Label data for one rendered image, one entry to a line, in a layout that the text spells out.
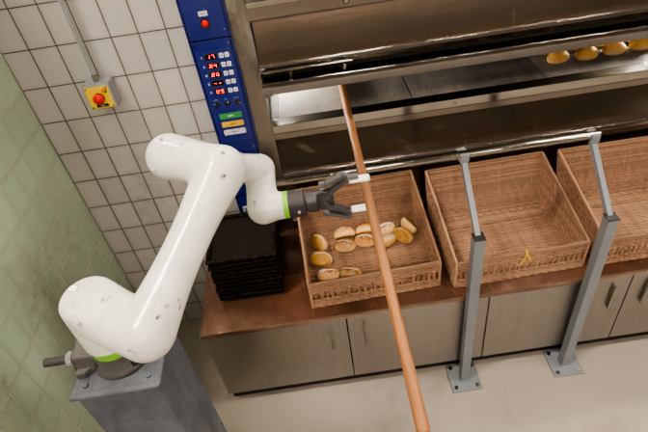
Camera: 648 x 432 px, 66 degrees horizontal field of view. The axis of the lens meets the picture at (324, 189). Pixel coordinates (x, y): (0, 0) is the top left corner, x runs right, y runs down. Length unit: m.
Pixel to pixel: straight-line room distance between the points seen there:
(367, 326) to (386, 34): 1.19
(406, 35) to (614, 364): 1.82
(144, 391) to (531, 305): 1.61
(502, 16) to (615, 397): 1.74
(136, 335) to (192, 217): 0.27
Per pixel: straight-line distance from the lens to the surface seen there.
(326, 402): 2.59
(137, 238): 2.60
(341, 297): 2.13
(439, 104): 2.19
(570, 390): 2.71
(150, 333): 1.15
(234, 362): 2.36
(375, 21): 1.98
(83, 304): 1.26
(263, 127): 2.13
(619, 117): 2.59
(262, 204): 1.63
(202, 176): 1.20
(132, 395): 1.42
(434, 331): 2.33
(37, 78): 2.20
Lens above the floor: 2.28
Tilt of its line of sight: 39 degrees down
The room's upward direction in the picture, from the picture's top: 9 degrees counter-clockwise
